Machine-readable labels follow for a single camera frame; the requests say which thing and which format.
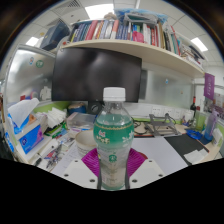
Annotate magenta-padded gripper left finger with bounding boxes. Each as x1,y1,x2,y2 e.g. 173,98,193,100
62,147,101,190

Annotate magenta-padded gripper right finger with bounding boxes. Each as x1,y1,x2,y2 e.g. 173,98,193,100
127,147,166,190

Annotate green-labelled clear drink bottle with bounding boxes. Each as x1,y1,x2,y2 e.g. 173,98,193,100
93,86,135,192

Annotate purple water bottle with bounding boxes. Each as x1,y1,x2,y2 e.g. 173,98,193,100
203,110,220,141

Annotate handwritten white paper sheet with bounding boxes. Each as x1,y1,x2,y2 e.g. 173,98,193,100
52,139,98,175

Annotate blank white paper sheet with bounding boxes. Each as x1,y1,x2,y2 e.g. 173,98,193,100
128,136,195,176

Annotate cream patterned paper cup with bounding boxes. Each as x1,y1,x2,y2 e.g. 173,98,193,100
74,129,99,158

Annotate black desk mat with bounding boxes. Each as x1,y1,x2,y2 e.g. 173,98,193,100
163,133,210,166

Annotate grey metal laptop stand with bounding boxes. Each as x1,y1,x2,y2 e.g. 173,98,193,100
144,112,178,138

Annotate clear plastic box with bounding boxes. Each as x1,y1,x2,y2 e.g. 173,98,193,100
66,111,97,131

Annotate blue tissue box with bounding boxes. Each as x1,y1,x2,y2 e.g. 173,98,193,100
6,97,46,156

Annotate stack of white napkins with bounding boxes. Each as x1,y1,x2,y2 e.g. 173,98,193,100
43,106,68,130

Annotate blue round tin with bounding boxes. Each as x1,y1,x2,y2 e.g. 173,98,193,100
67,102,88,116

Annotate dark wine bottle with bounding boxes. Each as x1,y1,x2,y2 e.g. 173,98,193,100
189,96,198,121

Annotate black computer monitor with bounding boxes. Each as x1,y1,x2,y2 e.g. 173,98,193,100
51,46,144,104

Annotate purple hanging sign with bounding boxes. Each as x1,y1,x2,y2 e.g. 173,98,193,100
203,72,216,101

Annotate ceiling lights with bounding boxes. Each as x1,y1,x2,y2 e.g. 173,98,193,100
25,2,210,53

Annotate blue coiled cable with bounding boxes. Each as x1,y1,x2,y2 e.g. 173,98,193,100
185,128,205,141

